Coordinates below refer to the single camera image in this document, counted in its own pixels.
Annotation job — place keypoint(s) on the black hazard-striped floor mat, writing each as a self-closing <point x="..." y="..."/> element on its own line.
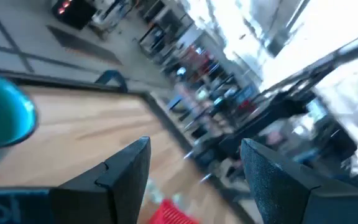
<point x="82" y="45"/>

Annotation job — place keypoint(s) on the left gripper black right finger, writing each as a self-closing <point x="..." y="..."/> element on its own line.
<point x="278" y="193"/>

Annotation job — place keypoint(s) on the green white sweetener packet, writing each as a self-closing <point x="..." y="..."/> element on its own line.
<point x="152" y="193"/>

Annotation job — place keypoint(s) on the black diagonal frame strut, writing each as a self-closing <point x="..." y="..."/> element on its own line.
<point x="337" y="56"/>

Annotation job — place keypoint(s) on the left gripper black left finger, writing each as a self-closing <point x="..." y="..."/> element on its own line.
<point x="120" y="186"/>

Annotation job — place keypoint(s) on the teal enamel mug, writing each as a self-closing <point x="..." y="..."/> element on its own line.
<point x="2" y="109"/>

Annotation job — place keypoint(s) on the black box with red lights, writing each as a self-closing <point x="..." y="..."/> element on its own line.
<point x="76" y="15"/>

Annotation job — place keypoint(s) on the red plastic slotted basket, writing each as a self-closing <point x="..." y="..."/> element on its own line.
<point x="169" y="216"/>

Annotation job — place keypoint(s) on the black aluminium table frame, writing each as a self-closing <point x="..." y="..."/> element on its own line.
<point x="168" y="123"/>

